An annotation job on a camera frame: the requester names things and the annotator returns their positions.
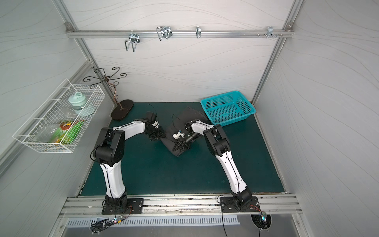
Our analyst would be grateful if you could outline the white vent strip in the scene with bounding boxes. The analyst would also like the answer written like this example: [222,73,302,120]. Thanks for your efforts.
[66,215,240,228]

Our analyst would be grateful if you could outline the metal bracket hook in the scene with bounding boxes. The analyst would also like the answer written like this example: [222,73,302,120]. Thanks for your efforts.
[257,27,283,39]

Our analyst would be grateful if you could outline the small metal hook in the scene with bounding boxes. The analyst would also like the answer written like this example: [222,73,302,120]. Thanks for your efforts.
[195,26,201,39]

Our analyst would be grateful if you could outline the teal plastic mesh basket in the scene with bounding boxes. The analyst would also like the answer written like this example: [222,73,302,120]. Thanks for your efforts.
[200,91,256,126]

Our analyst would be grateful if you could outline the double metal hook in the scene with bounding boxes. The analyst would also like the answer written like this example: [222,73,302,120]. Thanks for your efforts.
[124,32,140,52]

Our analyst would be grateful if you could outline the ornate metal hook stand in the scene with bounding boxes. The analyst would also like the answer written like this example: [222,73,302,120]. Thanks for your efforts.
[83,66,127,103]

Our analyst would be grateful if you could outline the dark oval stand base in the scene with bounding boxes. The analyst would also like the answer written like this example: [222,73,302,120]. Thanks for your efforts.
[111,99,134,120]

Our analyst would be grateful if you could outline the pale green lidded jar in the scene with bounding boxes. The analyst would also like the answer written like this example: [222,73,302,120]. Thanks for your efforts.
[68,91,94,117]

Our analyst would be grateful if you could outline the green snack packet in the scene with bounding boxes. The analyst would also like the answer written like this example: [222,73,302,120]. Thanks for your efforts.
[49,121,83,145]

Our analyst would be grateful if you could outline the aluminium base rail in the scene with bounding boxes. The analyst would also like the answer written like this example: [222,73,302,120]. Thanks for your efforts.
[59,194,303,218]

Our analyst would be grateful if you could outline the dark grey long pants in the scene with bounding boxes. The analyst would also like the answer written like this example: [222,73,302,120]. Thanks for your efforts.
[160,106,211,157]

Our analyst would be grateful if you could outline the white wire wall basket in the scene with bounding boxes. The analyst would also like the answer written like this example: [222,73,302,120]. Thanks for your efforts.
[13,79,105,154]

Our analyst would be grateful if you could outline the aluminium top rail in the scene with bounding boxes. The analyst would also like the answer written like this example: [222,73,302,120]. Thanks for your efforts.
[66,28,295,39]

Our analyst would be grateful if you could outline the curved metal hook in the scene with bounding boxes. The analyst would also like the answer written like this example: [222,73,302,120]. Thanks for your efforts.
[156,26,173,41]

